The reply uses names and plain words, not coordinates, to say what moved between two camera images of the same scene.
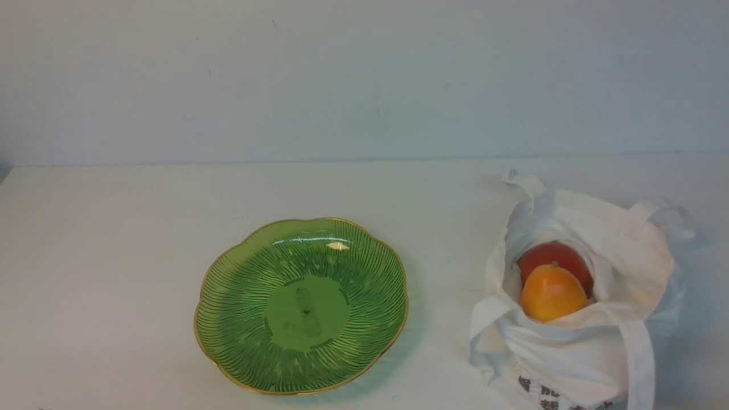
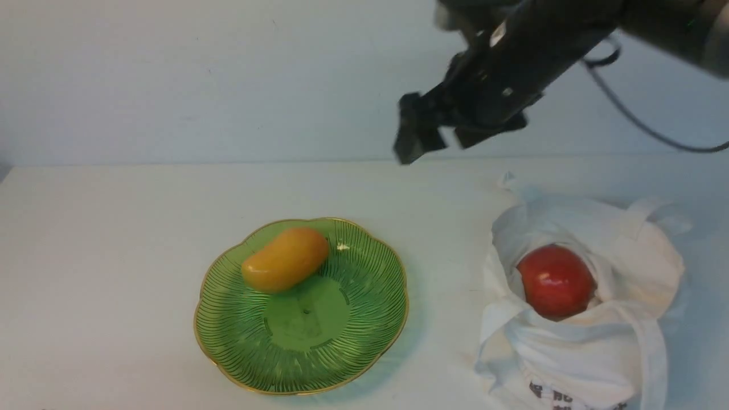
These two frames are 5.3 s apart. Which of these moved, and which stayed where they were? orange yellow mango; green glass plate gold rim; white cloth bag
Moved: orange yellow mango
Stayed: white cloth bag; green glass plate gold rim
